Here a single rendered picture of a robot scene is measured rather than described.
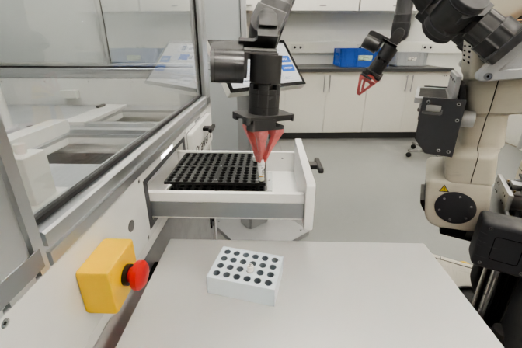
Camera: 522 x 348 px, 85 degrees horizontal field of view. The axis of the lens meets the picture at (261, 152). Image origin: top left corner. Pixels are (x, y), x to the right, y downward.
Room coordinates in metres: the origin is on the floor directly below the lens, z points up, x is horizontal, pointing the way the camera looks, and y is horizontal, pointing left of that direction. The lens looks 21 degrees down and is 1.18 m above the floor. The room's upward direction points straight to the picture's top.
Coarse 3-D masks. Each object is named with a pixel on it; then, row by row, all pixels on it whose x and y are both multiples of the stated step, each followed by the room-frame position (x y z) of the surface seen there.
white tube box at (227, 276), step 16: (224, 256) 0.45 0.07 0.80; (240, 256) 0.45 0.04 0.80; (256, 256) 0.45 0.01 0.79; (272, 256) 0.45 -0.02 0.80; (208, 272) 0.41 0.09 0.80; (224, 272) 0.41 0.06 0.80; (240, 272) 0.41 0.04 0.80; (256, 272) 0.41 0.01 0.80; (272, 272) 0.41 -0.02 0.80; (208, 288) 0.39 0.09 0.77; (224, 288) 0.39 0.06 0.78; (240, 288) 0.38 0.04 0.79; (256, 288) 0.37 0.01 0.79; (272, 288) 0.37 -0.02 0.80; (272, 304) 0.37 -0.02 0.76
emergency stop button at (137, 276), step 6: (138, 264) 0.32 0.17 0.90; (144, 264) 0.32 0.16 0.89; (132, 270) 0.31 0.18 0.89; (138, 270) 0.31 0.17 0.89; (144, 270) 0.32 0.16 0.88; (132, 276) 0.30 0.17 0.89; (138, 276) 0.31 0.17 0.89; (144, 276) 0.32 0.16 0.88; (132, 282) 0.30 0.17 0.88; (138, 282) 0.30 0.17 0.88; (144, 282) 0.31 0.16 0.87; (132, 288) 0.30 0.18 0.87; (138, 288) 0.30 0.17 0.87
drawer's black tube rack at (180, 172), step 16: (192, 160) 0.69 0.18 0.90; (208, 160) 0.68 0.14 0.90; (224, 160) 0.68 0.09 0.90; (240, 160) 0.69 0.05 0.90; (176, 176) 0.59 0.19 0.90; (192, 176) 0.59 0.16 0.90; (208, 176) 0.59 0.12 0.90; (224, 176) 0.59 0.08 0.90; (240, 176) 0.59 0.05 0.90; (256, 176) 0.59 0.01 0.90
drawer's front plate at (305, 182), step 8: (296, 144) 0.73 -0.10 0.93; (296, 152) 0.72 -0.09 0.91; (304, 152) 0.67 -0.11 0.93; (296, 160) 0.71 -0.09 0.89; (304, 160) 0.62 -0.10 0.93; (296, 168) 0.70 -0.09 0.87; (304, 168) 0.57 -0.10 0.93; (296, 176) 0.69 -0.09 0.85; (304, 176) 0.53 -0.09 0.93; (312, 176) 0.53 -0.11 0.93; (304, 184) 0.52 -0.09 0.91; (312, 184) 0.50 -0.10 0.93; (304, 192) 0.52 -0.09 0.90; (312, 192) 0.50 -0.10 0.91; (304, 200) 0.51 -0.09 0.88; (312, 200) 0.50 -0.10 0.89; (304, 208) 0.50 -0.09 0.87; (312, 208) 0.50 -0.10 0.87; (304, 216) 0.50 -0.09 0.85; (312, 216) 0.50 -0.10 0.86; (304, 224) 0.50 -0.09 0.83; (312, 224) 0.50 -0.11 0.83
